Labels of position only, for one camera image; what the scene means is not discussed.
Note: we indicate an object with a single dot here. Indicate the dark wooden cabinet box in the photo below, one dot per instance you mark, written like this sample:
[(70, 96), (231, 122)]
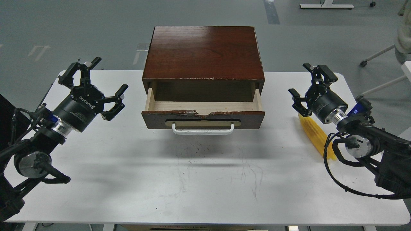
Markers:
[(227, 53)]

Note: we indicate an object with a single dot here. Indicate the white chair leg with caster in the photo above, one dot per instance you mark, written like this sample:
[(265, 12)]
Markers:
[(364, 62)]

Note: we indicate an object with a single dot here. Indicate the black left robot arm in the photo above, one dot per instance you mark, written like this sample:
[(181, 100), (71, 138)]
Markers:
[(26, 161)]

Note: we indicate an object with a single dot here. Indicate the white table base far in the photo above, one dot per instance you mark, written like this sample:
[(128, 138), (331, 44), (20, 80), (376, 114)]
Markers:
[(326, 4)]

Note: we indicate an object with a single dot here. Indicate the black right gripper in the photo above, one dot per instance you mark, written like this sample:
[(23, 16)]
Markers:
[(319, 98)]

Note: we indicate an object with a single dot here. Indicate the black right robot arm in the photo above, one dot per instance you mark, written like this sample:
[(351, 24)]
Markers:
[(357, 143)]

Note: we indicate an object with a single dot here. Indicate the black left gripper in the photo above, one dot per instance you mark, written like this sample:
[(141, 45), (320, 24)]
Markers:
[(77, 107)]

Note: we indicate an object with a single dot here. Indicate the yellow corn cob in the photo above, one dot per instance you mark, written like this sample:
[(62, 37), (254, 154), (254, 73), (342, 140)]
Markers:
[(314, 132)]

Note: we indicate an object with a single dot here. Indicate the wooden drawer with white handle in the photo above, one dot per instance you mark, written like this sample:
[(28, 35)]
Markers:
[(203, 105)]

